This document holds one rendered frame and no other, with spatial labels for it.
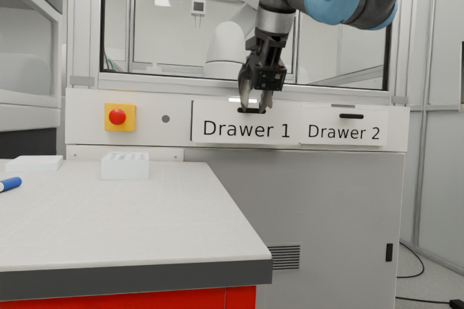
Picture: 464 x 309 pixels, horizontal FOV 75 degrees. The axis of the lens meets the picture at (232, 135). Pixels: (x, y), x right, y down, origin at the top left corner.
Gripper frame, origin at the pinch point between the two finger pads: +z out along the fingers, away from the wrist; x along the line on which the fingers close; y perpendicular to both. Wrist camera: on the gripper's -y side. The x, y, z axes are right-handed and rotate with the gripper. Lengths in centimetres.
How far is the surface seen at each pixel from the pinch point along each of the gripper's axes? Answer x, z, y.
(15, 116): -80, 38, -44
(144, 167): -24.4, 2.4, 19.9
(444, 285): 133, 114, -3
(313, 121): 21.1, 8.1, -6.3
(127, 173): -27.4, 3.1, 20.7
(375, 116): 41.6, 6.2, -7.6
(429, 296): 114, 108, 5
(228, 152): -3.5, 17.2, -2.1
